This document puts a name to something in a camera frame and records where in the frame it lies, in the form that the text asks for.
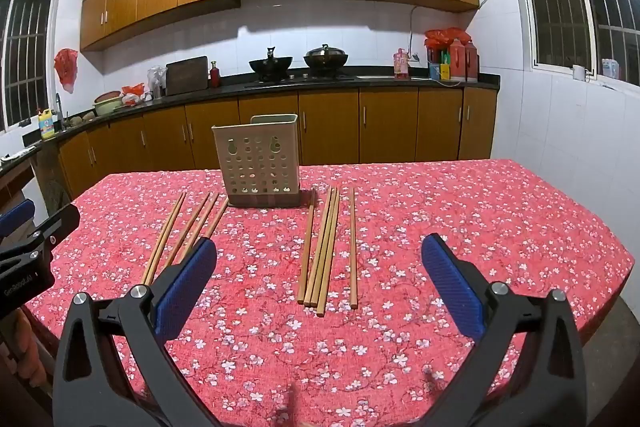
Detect red floral tablecloth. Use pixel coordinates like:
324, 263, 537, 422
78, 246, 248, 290
22, 158, 636, 427

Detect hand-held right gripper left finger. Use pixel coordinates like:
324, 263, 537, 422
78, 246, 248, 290
52, 237, 218, 427

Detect black lidded pot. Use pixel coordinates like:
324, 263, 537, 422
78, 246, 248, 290
303, 44, 349, 75

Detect dark cutting board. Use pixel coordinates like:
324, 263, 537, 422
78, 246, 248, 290
165, 56, 209, 96

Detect green basin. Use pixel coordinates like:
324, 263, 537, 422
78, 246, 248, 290
93, 91, 123, 116

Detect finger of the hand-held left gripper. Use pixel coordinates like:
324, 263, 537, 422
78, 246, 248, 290
0, 199, 36, 239
29, 205, 81, 254

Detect pink bottle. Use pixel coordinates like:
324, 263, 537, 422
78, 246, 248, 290
392, 48, 411, 80

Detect small barred window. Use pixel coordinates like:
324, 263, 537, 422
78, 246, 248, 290
0, 0, 58, 132

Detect beige perforated chopstick holder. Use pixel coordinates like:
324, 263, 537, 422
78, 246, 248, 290
211, 113, 302, 208

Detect red hanging plastic bag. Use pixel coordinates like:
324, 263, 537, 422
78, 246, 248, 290
54, 48, 80, 94

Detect person's left hand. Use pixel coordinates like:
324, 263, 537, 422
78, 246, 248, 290
0, 309, 53, 390

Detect clear plastic bag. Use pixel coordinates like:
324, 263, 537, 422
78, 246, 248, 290
147, 66, 167, 100

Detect black kitchen countertop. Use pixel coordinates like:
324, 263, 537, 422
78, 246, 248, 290
0, 66, 501, 168

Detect wooden base cabinets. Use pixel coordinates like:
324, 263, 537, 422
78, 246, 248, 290
57, 87, 498, 200

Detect red and white plastic bag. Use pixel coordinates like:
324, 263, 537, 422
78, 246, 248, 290
121, 84, 151, 106

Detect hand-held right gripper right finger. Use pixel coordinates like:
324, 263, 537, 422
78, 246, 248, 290
421, 234, 588, 427

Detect black wok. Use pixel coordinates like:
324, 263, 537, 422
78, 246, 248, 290
248, 47, 294, 82

